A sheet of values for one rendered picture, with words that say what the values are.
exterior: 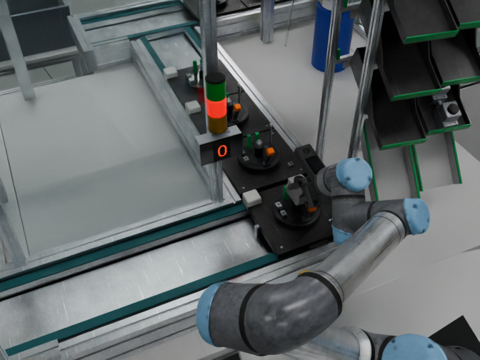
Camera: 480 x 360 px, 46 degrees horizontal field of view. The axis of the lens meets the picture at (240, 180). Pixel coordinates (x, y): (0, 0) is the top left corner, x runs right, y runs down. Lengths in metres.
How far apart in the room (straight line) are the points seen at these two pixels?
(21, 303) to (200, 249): 0.50
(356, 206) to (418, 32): 0.43
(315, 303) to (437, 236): 0.94
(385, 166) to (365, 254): 0.67
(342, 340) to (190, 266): 0.55
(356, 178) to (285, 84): 1.15
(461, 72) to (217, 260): 0.82
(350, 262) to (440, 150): 0.84
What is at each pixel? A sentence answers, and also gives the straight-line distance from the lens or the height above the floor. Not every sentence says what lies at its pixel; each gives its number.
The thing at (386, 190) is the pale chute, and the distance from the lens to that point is 1.68.
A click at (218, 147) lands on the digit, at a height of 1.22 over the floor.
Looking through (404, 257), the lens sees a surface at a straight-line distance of 1.74.
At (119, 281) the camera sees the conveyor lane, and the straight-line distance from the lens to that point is 1.59.
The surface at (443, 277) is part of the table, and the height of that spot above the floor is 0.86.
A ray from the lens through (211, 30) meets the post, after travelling 1.33.
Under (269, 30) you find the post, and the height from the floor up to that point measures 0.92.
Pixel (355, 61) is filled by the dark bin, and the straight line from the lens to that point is 1.62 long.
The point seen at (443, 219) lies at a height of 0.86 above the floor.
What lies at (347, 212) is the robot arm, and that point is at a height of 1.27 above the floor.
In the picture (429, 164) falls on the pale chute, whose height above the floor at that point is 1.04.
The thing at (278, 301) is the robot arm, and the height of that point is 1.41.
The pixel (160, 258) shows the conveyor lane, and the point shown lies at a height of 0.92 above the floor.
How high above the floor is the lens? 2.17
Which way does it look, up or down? 44 degrees down
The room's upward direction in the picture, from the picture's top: straight up
